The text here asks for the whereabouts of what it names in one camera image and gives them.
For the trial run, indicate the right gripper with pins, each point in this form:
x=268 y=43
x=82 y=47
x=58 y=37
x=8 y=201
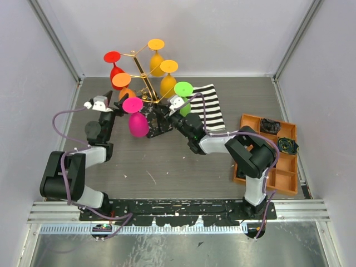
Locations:
x=171 y=116

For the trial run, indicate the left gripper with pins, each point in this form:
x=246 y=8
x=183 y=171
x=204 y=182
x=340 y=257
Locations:
x=119 y=112

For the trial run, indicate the orange plastic wine glass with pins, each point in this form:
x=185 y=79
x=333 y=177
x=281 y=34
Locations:
x=123 y=80

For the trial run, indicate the gold wine glass rack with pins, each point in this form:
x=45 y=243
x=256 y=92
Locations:
x=150 y=98

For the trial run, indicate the pink plastic wine glass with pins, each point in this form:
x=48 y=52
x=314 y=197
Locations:
x=137 y=123

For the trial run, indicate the green plastic wine glass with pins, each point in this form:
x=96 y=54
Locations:
x=184 y=90

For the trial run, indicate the red plastic wine glass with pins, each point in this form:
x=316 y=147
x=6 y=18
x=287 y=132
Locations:
x=113 y=57

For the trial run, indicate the yellow wine glass cluster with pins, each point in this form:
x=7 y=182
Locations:
x=155 y=45

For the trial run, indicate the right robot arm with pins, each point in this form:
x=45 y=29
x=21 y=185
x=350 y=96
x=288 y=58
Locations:
x=254 y=154

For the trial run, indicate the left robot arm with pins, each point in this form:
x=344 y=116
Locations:
x=65 y=172

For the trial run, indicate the black white striped cloth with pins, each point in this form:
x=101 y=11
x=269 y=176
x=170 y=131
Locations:
x=213 y=115

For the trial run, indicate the rolled dark sock top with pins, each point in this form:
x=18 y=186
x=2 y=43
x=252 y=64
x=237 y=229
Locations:
x=269 y=126

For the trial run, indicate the rolled dark sock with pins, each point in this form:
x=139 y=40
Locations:
x=287 y=146
x=269 y=126

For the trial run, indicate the rolled dark sock right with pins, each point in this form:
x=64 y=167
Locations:
x=287 y=146

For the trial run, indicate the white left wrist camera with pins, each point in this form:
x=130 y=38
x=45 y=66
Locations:
x=98 y=103

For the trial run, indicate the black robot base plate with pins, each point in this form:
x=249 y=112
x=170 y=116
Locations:
x=212 y=212

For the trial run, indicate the aluminium frame rail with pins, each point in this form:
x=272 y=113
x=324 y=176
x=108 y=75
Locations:
x=130 y=217

